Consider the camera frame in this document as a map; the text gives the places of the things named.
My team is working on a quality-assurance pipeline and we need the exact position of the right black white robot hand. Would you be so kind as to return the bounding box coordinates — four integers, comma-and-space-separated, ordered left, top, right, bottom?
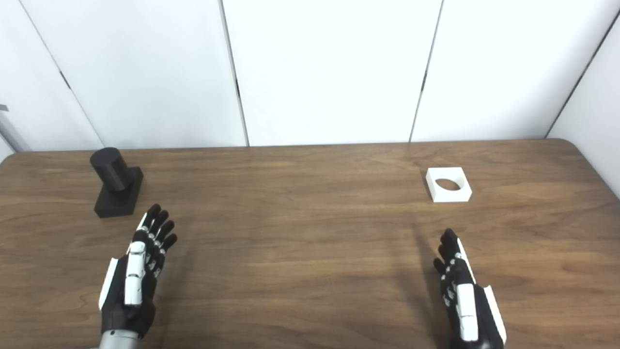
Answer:
433, 228, 507, 349

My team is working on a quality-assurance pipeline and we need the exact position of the white square piece with hole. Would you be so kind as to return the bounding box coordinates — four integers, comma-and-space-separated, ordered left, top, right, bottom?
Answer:
425, 167, 473, 203

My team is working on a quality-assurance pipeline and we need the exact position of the black peg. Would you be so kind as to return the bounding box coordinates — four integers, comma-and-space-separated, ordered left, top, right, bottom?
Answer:
90, 147, 144, 219

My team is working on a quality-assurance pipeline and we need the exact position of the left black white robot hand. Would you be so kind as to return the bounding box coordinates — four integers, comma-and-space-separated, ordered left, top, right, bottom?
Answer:
98, 204, 178, 340

